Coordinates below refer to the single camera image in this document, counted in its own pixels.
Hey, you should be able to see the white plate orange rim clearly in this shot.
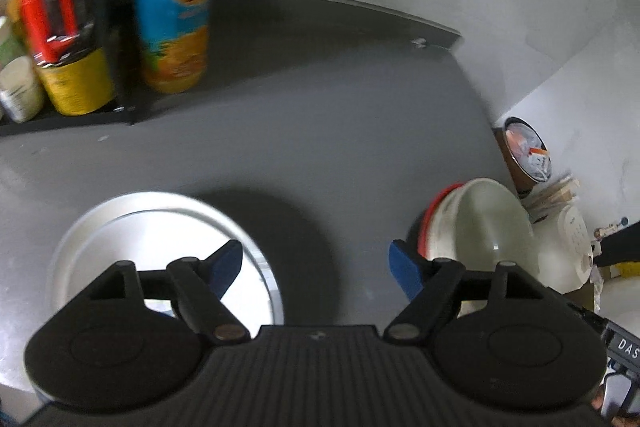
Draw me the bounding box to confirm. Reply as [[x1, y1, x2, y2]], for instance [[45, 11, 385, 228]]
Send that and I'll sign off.
[[48, 192, 284, 336]]

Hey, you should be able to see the white bowl red exterior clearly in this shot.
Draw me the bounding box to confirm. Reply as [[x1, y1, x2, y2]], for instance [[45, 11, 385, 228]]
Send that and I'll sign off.
[[418, 176, 539, 318]]

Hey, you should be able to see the person's right hand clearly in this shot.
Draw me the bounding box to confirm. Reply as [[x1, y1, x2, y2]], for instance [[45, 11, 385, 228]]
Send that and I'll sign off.
[[589, 395, 640, 427]]

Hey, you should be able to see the white electric kettle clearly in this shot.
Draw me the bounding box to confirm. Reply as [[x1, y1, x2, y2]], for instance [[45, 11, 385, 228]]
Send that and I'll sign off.
[[533, 205, 593, 294]]

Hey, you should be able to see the brown pot with bags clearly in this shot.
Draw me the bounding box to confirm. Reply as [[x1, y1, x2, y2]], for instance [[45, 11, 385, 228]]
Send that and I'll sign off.
[[494, 117, 552, 199]]

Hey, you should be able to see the white label bottle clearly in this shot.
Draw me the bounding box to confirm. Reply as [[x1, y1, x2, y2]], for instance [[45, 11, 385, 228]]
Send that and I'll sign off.
[[0, 15, 44, 124]]

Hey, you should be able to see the yellow label jar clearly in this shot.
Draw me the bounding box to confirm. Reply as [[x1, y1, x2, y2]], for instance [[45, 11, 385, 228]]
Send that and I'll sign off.
[[17, 0, 115, 117]]

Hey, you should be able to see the black storage rack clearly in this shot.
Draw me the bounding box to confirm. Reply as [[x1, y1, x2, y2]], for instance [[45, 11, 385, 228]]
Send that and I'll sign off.
[[1, 0, 140, 135]]

